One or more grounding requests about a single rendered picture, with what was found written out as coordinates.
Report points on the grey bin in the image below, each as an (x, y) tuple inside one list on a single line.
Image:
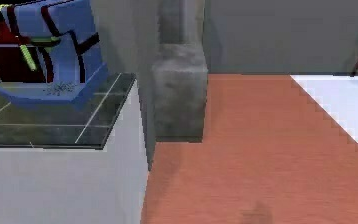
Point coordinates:
[(180, 96)]

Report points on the white counter with dark top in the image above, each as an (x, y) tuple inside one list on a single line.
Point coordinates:
[(63, 180)]

